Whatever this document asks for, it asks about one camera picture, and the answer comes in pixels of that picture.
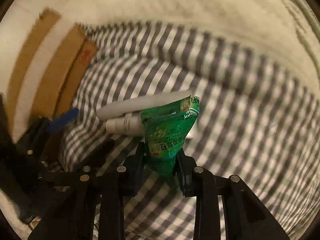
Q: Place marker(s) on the green foil sachet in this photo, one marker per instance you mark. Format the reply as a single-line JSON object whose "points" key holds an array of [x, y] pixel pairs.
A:
{"points": [[170, 135]]}

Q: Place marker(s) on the white plastic tube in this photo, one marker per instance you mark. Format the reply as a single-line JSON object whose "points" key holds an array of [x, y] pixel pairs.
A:
{"points": [[140, 105]]}

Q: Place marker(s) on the brown cardboard box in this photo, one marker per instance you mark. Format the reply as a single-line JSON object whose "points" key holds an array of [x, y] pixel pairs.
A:
{"points": [[57, 75]]}

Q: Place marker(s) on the white fluffy blanket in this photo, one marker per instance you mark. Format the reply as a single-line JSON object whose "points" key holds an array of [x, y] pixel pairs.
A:
{"points": [[200, 7]]}

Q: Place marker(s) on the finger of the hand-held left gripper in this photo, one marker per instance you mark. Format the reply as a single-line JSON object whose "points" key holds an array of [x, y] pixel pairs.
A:
{"points": [[63, 122], [82, 158]]}

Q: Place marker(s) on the white printed tube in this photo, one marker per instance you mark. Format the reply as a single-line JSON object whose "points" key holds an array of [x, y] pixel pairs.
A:
{"points": [[125, 125]]}

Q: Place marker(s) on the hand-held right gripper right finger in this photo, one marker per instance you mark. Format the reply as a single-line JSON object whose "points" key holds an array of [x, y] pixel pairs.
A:
{"points": [[185, 172]]}

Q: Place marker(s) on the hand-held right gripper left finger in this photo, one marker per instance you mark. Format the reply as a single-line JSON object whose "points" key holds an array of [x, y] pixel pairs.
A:
{"points": [[133, 170]]}

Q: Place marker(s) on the grey white striped cloth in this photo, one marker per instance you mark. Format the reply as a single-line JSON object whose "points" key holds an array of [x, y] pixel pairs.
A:
{"points": [[225, 100]]}

